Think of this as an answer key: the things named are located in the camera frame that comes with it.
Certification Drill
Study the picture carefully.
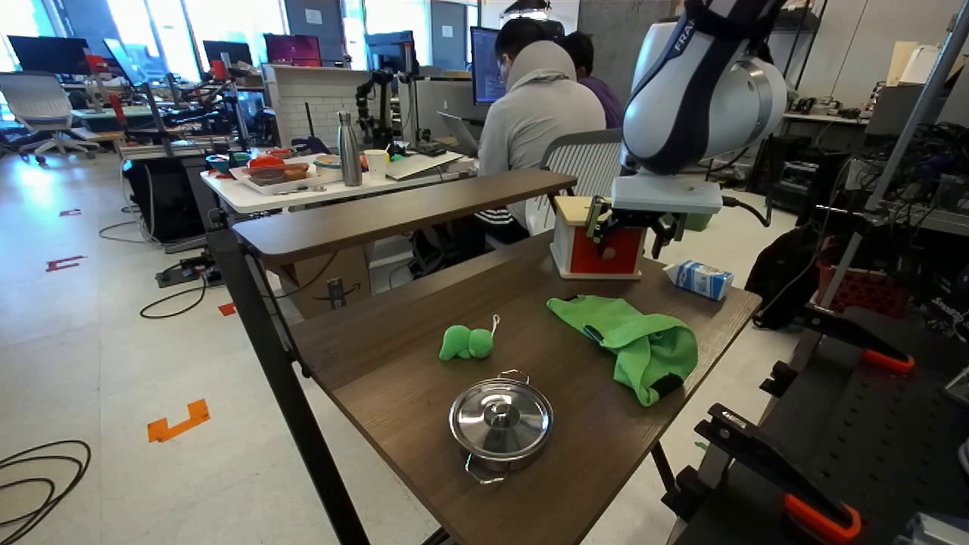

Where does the grey mesh office chair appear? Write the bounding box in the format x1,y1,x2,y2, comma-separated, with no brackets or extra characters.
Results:
537,127,630,203

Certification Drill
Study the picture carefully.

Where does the white desk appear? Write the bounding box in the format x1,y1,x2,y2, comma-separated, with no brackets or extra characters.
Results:
196,147,484,220

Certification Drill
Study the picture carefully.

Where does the small red drawer box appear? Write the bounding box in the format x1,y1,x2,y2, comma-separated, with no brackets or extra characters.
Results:
549,190,653,284

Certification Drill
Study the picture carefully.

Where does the silver water bottle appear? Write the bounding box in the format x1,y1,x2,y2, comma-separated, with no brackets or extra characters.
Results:
333,105,366,190

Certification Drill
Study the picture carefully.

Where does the black backpack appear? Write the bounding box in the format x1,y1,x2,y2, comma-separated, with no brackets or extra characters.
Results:
744,224,827,333

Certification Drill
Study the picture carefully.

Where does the silver tripod pole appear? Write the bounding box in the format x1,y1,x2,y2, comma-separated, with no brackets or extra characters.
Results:
813,0,969,311

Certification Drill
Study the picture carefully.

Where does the black workbench table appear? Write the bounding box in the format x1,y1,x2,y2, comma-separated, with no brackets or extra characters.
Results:
666,328,969,545

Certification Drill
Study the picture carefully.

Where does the red objects pile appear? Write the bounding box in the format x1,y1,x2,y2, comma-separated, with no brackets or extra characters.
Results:
247,149,313,189

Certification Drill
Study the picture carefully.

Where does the green fabric bag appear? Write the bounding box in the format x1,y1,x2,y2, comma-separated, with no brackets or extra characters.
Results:
547,290,702,413

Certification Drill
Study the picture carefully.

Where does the person in grey hoodie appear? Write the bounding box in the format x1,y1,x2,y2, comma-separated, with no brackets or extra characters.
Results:
474,14,611,245

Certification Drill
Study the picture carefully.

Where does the silver pot with lid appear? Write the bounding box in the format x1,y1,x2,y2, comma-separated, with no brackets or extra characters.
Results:
447,367,559,491

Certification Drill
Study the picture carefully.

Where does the person in purple shirt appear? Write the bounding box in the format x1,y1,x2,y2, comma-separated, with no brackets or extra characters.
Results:
560,30,626,134

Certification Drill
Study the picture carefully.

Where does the red plastic crate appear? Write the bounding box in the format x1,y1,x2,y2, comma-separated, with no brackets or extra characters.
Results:
816,260,911,322

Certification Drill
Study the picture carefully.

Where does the blue white carton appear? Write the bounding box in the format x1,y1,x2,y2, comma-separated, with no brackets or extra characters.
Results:
666,258,737,307

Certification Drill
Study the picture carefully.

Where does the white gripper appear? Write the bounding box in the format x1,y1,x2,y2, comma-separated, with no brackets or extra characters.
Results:
592,170,727,260

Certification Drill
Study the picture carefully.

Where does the white office chair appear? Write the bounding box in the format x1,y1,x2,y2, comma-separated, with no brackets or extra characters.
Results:
0,69,82,166

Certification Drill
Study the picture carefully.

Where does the wooden shelf with black frame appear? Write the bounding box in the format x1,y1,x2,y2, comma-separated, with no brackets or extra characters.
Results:
184,156,581,545

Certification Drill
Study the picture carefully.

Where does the coiled black floor cable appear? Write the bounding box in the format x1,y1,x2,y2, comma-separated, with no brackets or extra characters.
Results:
0,435,94,545

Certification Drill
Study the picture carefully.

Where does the green plush toy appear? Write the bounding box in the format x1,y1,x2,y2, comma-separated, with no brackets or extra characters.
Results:
438,311,505,367

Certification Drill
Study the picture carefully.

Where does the cardboard box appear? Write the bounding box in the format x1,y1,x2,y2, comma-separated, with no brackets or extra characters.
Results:
288,243,375,319

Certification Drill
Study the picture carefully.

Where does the computer monitor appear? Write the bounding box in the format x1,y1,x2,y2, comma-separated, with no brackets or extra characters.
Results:
8,34,94,76
363,27,422,76
467,23,509,109
201,36,259,72
260,30,329,69

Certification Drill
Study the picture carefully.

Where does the orange black bar clamp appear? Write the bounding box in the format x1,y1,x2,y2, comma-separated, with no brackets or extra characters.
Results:
692,401,867,545
803,299,918,380

